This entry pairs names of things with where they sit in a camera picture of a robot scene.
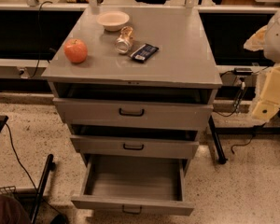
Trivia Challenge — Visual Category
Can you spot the grey drawer cabinet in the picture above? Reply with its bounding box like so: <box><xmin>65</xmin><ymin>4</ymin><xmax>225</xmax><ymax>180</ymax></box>
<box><xmin>41</xmin><ymin>6</ymin><xmax>224</xmax><ymax>173</ymax></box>

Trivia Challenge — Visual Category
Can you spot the grey top drawer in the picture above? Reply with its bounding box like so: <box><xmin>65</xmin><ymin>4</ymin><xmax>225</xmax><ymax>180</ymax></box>
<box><xmin>53</xmin><ymin>98</ymin><xmax>213</xmax><ymax>131</ymax></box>

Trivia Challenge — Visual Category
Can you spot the grey middle drawer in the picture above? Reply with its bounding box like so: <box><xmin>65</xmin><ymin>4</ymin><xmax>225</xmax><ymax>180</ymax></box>
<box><xmin>70</xmin><ymin>135</ymin><xmax>199</xmax><ymax>159</ymax></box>

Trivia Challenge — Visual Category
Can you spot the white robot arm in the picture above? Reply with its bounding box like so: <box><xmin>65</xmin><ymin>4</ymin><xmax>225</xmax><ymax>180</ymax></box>
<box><xmin>251</xmin><ymin>9</ymin><xmax>280</xmax><ymax>120</ymax></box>

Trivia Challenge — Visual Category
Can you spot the dark red object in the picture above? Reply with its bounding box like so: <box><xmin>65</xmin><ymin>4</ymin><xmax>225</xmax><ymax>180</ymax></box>
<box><xmin>0</xmin><ymin>195</ymin><xmax>32</xmax><ymax>224</ymax></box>

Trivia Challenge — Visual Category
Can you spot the grey bottom drawer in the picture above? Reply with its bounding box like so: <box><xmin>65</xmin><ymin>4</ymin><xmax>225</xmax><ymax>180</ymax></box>
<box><xmin>71</xmin><ymin>155</ymin><xmax>193</xmax><ymax>216</ymax></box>

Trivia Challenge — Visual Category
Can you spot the white bowl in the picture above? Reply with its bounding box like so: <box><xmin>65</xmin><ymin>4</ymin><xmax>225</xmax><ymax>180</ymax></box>
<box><xmin>96</xmin><ymin>11</ymin><xmax>130</xmax><ymax>32</ymax></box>

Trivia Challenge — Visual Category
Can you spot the black cable on floor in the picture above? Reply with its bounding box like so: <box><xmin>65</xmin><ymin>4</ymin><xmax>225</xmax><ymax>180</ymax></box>
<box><xmin>4</xmin><ymin>122</ymin><xmax>64</xmax><ymax>217</ymax></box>

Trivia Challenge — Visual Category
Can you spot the grey drawer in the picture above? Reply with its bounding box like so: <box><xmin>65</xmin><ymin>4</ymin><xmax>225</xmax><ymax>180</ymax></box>
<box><xmin>70</xmin><ymin>135</ymin><xmax>199</xmax><ymax>159</ymax></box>
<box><xmin>71</xmin><ymin>155</ymin><xmax>193</xmax><ymax>216</ymax></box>
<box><xmin>53</xmin><ymin>98</ymin><xmax>213</xmax><ymax>131</ymax></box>

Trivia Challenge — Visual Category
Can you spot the black table leg right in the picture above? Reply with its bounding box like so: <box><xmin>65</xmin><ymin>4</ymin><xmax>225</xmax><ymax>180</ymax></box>
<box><xmin>208</xmin><ymin>117</ymin><xmax>228</xmax><ymax>164</ymax></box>

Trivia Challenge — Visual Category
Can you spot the dark blue snack bar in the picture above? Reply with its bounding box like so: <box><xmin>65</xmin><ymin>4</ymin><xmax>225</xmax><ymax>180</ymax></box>
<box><xmin>130</xmin><ymin>44</ymin><xmax>159</xmax><ymax>63</ymax></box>

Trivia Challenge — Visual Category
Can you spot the black power adapter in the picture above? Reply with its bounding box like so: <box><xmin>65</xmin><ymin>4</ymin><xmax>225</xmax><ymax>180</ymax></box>
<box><xmin>232</xmin><ymin>67</ymin><xmax>253</xmax><ymax>76</ymax></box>

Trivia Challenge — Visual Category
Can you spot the wire basket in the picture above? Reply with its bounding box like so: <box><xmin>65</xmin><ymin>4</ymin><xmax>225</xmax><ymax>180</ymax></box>
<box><xmin>0</xmin><ymin>186</ymin><xmax>17</xmax><ymax>197</ymax></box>

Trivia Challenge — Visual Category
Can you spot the clear glass jar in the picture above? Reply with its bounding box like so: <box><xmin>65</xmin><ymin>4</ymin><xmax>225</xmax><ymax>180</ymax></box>
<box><xmin>115</xmin><ymin>26</ymin><xmax>133</xmax><ymax>54</ymax></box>

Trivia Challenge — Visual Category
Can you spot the red apple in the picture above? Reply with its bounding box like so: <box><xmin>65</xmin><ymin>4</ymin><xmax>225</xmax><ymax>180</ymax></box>
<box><xmin>63</xmin><ymin>38</ymin><xmax>88</xmax><ymax>63</ymax></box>

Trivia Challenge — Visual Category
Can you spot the black hanging cable left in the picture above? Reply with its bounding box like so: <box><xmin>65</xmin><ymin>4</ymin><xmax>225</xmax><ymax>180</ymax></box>
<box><xmin>27</xmin><ymin>0</ymin><xmax>54</xmax><ymax>79</ymax></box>

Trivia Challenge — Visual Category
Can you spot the black stand leg left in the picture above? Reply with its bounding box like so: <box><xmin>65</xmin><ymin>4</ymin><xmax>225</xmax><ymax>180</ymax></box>
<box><xmin>30</xmin><ymin>154</ymin><xmax>54</xmax><ymax>224</ymax></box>

